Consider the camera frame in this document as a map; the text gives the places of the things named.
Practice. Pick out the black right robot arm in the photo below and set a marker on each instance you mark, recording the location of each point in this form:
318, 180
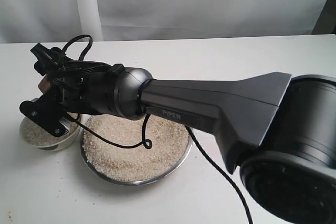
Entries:
279, 130

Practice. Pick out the round steel rice tray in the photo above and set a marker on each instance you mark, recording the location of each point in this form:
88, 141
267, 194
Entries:
134, 152

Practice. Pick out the white ceramic rice bowl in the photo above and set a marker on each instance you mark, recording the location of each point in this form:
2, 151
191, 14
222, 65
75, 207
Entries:
39, 138

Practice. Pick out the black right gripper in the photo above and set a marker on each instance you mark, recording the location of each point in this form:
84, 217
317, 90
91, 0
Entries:
88, 86

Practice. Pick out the white backdrop curtain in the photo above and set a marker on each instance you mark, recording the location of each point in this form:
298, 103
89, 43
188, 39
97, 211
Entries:
112, 20

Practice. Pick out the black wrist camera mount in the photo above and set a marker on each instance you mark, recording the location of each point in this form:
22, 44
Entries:
47, 113

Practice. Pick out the brown wooden cup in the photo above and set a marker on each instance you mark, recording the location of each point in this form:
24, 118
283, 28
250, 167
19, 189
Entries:
44, 85

